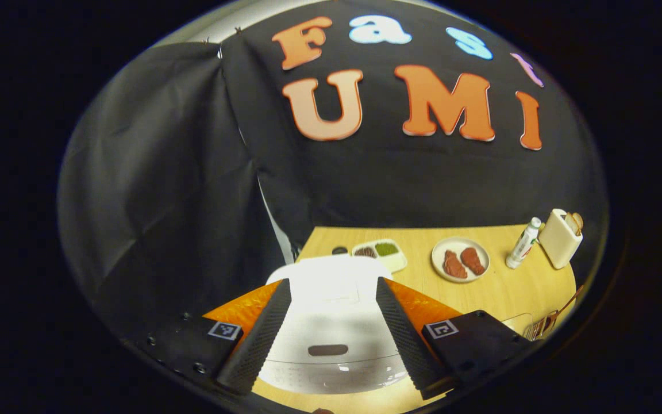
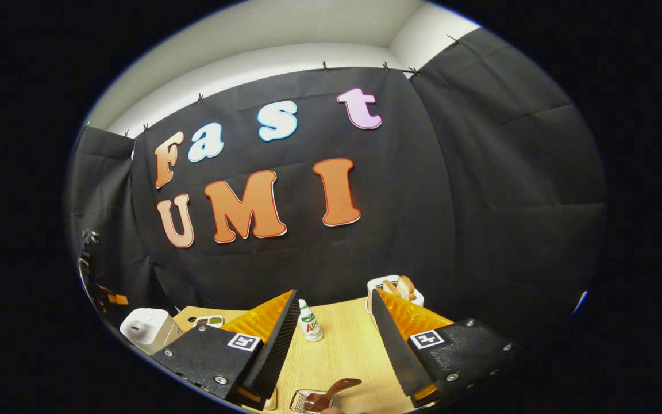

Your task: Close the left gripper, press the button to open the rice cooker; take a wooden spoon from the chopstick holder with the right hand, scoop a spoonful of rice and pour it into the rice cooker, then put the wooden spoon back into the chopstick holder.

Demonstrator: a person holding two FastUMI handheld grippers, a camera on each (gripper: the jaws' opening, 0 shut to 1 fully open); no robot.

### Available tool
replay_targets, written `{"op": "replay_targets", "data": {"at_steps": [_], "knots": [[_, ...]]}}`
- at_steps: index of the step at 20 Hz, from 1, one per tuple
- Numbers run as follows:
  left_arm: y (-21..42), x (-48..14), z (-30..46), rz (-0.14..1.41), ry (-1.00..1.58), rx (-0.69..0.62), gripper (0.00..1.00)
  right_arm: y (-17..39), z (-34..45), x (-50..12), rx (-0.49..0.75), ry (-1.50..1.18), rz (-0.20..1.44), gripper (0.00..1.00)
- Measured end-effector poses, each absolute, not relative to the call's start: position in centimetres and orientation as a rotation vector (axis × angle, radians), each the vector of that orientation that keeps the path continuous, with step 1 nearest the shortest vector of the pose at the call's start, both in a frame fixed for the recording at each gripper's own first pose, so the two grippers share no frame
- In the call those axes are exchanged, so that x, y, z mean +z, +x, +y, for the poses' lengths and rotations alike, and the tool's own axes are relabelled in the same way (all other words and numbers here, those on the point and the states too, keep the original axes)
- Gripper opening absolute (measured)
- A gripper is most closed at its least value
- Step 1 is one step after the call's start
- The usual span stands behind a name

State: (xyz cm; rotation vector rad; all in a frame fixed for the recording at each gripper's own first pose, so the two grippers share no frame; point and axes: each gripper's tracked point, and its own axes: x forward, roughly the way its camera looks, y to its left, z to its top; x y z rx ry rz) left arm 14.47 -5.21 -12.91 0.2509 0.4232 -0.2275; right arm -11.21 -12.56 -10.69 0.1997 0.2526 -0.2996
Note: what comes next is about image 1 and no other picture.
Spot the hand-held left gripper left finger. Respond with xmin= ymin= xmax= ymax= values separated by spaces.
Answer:
xmin=136 ymin=278 xmax=292 ymax=396

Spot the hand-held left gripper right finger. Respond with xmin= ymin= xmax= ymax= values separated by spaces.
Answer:
xmin=375 ymin=277 xmax=538 ymax=401

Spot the white rice cooker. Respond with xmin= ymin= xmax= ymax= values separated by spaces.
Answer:
xmin=259 ymin=255 xmax=409 ymax=395

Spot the wire chopstick holder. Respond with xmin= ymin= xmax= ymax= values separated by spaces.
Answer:
xmin=524 ymin=310 xmax=559 ymax=342

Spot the dark wooden spoon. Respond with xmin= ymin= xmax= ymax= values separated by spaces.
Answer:
xmin=542 ymin=286 xmax=584 ymax=338

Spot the white divided bean tray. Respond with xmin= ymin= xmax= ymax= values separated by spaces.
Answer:
xmin=352 ymin=239 xmax=408 ymax=273

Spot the raw red meat slice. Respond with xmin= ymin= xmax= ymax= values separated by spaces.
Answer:
xmin=460 ymin=247 xmax=487 ymax=275
xmin=443 ymin=249 xmax=468 ymax=280

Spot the white round plate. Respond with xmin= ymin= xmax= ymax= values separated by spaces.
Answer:
xmin=431 ymin=237 xmax=491 ymax=283

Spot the clear plastic container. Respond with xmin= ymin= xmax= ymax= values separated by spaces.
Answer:
xmin=501 ymin=313 xmax=534 ymax=340

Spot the white bottle green label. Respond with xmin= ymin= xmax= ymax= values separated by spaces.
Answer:
xmin=506 ymin=217 xmax=542 ymax=269

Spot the black backdrop cloth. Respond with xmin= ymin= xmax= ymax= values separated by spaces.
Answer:
xmin=219 ymin=0 xmax=609 ymax=242

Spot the plain black side cloth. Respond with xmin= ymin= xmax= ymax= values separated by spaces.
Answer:
xmin=58 ymin=41 xmax=286 ymax=340

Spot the cream toaster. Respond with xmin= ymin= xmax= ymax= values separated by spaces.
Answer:
xmin=538 ymin=208 xmax=584 ymax=270

